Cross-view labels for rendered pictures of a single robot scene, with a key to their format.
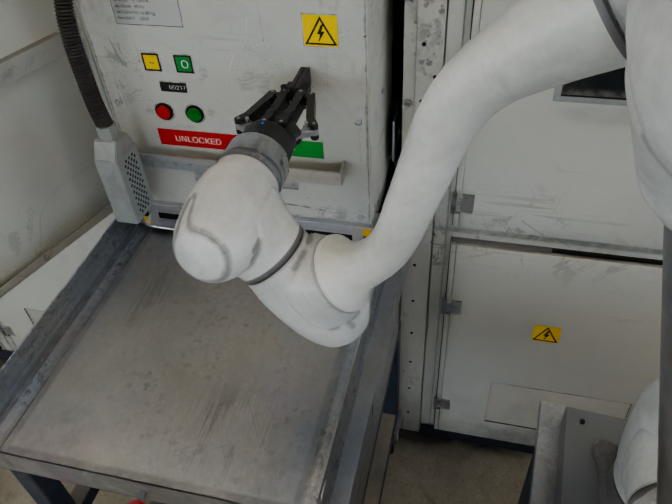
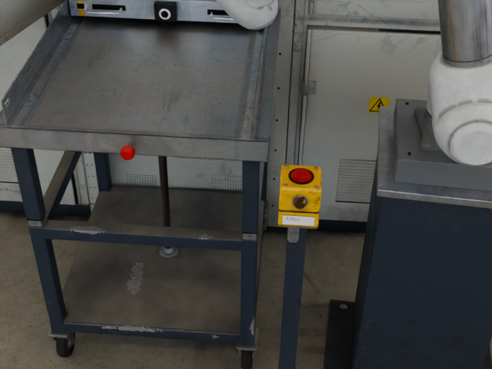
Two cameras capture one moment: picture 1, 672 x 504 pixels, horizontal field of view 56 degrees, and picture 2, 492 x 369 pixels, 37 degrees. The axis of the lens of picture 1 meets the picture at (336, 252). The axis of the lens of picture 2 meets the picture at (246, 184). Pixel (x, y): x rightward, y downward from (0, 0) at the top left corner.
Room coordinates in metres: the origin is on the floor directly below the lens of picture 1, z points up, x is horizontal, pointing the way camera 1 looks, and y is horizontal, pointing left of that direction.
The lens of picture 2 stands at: (-0.91, 0.35, 1.77)
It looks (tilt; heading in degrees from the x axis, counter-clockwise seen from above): 38 degrees down; 347
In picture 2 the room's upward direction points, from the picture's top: 1 degrees clockwise
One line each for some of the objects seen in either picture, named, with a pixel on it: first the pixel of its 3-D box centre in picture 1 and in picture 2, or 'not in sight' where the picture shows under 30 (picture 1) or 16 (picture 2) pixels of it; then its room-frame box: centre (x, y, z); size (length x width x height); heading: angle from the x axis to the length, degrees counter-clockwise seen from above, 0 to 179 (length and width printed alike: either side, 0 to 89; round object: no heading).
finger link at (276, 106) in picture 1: (275, 113); not in sight; (0.84, 0.07, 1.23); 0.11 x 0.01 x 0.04; 165
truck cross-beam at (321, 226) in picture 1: (255, 218); (168, 6); (1.00, 0.16, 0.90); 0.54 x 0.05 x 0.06; 74
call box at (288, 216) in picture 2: not in sight; (299, 196); (0.18, 0.00, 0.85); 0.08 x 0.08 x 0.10; 74
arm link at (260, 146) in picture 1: (253, 168); not in sight; (0.70, 0.10, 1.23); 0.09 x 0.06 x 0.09; 74
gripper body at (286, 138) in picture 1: (270, 138); not in sight; (0.77, 0.08, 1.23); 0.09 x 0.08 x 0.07; 164
